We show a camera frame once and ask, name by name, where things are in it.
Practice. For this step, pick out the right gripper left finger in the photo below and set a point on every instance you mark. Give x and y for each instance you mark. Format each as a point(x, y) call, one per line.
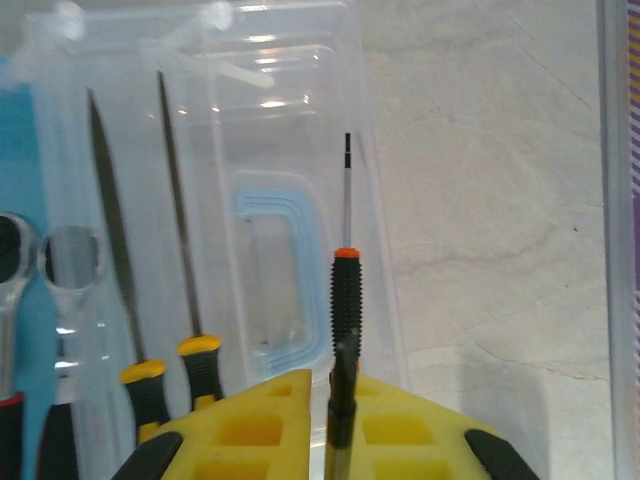
point(250, 430)

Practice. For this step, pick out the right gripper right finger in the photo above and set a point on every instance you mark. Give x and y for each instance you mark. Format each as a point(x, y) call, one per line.
point(400, 435)

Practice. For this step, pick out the orange black precision screwdriver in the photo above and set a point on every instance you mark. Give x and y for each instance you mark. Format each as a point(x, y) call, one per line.
point(345, 300)

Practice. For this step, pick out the blue toolbox with clear lid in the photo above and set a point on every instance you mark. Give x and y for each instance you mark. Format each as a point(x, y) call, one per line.
point(280, 150)

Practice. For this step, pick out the long red black ratchet wrench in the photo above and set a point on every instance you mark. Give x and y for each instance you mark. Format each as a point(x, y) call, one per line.
point(7, 250)

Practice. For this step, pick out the clear plastic inner tray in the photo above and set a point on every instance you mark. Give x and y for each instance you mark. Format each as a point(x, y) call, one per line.
point(150, 150)

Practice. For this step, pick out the aluminium side rail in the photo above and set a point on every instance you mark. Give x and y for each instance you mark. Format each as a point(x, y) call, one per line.
point(615, 200)

